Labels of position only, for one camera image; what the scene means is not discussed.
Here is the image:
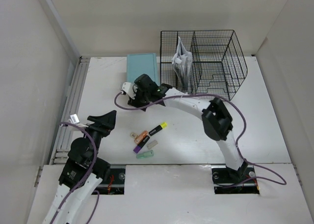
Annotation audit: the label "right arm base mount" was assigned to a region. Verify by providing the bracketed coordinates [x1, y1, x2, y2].
[211, 165, 260, 195]

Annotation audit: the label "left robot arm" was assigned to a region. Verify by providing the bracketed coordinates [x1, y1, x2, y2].
[43, 110, 117, 224]

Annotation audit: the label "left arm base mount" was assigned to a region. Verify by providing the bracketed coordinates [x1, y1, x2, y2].
[95, 166, 126, 195]

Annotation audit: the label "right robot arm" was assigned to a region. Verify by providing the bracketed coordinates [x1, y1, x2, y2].
[122, 74, 247, 183]

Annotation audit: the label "grey white eraser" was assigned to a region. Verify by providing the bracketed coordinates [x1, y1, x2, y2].
[147, 140, 158, 149]

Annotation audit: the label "aluminium rail frame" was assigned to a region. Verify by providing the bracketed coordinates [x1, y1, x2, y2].
[34, 56, 90, 185]

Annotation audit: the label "yellow black highlighter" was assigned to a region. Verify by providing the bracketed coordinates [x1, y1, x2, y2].
[149, 122, 167, 136]

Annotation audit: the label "purple black highlighter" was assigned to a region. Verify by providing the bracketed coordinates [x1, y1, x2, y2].
[133, 136, 150, 154]

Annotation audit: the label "black wire mesh organizer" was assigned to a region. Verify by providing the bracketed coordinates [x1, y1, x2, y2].
[159, 29, 248, 100]

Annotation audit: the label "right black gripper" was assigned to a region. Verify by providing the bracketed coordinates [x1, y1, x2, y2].
[128, 84, 151, 112]

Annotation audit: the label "white instruction booklet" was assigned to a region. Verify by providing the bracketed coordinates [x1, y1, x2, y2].
[172, 36, 192, 91]

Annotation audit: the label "red orange base wires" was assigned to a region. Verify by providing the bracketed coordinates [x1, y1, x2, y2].
[106, 174, 116, 195]

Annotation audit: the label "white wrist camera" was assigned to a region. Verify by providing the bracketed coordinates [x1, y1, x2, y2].
[60, 114, 88, 131]
[121, 82, 137, 99]

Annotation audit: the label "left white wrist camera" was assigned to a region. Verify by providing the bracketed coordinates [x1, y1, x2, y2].
[60, 114, 88, 131]

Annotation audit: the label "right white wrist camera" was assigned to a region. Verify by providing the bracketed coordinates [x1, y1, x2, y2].
[121, 82, 137, 99]

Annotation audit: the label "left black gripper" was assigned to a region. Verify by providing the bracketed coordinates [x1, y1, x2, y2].
[79, 110, 116, 162]

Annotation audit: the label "teal mini drawer cabinet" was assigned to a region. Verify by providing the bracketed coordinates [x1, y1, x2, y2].
[127, 53, 160, 85]

